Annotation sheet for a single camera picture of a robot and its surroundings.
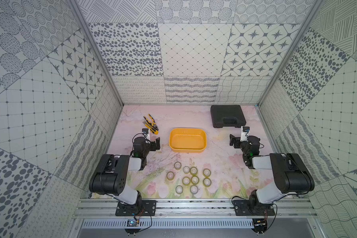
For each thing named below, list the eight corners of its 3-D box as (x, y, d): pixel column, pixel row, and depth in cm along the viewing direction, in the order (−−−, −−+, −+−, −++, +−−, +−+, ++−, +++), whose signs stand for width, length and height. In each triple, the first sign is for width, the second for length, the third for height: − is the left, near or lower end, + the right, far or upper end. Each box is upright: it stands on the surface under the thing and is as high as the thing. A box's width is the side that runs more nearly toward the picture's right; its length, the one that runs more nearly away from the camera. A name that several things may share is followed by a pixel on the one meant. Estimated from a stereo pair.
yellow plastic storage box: (168, 153, 96) (168, 149, 91) (170, 130, 108) (170, 125, 104) (206, 153, 96) (207, 149, 91) (204, 130, 108) (205, 125, 104)
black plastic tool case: (212, 127, 108) (214, 123, 104) (209, 108, 120) (210, 104, 116) (244, 127, 108) (247, 123, 104) (238, 108, 120) (240, 104, 116)
